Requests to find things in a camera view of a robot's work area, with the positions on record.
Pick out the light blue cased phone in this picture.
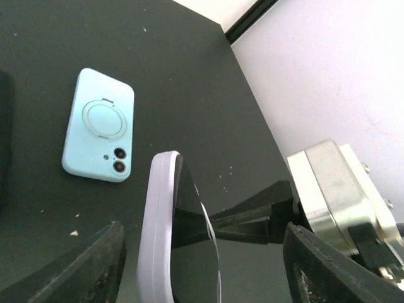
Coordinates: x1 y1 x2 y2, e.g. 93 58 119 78
61 68 135 182

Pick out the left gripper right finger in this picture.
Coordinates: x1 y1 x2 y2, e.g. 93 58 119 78
283 223 403 302

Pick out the right black frame post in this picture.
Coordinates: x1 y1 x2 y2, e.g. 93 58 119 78
225 0 278 45

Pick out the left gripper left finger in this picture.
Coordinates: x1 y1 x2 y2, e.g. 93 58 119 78
1 221 126 302

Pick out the black smartphone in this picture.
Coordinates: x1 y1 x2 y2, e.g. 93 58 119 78
170 155 222 302

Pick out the black cased phone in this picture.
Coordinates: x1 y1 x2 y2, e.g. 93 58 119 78
1 70 15 206

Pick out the lilac phone case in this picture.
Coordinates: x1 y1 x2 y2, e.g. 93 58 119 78
137 151 179 302

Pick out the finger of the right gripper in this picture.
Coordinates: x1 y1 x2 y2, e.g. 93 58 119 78
173 181 294 246

